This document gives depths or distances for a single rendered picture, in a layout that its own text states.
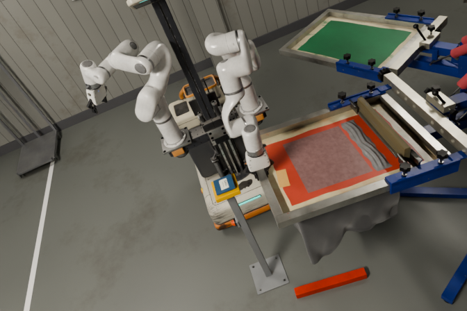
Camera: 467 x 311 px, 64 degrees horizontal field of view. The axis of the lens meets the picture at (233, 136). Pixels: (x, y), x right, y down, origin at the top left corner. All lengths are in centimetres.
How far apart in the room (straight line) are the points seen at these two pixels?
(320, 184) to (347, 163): 17
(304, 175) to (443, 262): 122
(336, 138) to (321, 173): 24
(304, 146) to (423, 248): 116
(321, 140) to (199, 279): 144
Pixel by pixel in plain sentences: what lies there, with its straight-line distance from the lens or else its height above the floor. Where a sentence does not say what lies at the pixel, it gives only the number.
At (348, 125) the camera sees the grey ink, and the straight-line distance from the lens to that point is 195.
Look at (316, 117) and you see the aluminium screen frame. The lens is 198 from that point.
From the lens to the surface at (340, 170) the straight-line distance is 174.
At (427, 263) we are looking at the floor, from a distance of 265.
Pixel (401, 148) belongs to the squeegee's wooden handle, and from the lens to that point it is 172.
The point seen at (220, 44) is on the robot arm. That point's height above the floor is 165.
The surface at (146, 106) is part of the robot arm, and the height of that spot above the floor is 147.
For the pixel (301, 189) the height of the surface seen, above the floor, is 103.
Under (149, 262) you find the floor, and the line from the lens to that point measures 309.
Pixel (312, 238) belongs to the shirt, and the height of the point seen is 77.
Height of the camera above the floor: 233
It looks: 40 degrees down
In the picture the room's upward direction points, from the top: 23 degrees counter-clockwise
